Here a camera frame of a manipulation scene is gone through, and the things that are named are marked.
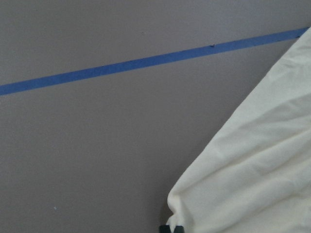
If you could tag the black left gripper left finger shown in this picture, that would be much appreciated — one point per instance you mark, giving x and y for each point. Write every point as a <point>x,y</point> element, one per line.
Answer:
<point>164,229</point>

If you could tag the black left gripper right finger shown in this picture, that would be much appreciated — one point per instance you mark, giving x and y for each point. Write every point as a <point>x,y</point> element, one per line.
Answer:
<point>179,229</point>

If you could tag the beige long-sleeve printed shirt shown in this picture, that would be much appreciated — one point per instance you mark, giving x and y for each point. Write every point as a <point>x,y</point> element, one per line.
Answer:
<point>254,176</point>

